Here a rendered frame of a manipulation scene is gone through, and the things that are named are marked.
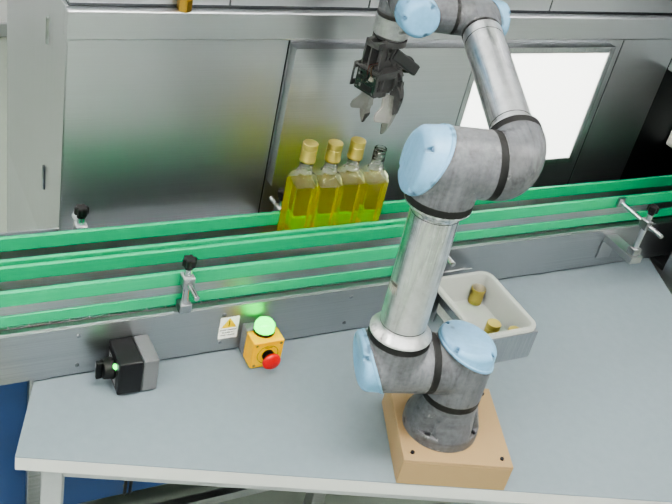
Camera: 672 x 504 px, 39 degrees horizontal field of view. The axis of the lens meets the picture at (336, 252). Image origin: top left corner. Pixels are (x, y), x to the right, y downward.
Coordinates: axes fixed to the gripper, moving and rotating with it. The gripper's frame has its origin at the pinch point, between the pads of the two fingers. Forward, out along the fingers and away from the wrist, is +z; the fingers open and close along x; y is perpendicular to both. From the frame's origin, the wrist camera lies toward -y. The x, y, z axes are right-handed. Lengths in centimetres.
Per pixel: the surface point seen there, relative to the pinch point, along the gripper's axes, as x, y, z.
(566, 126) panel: 10, -69, 12
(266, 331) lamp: 10, 33, 37
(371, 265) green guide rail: 11.7, 4.3, 29.3
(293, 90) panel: -16.8, 9.0, -1.1
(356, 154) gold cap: -0.6, 3.0, 7.7
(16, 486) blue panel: -13, 76, 78
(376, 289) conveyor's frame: 14.3, 3.5, 34.7
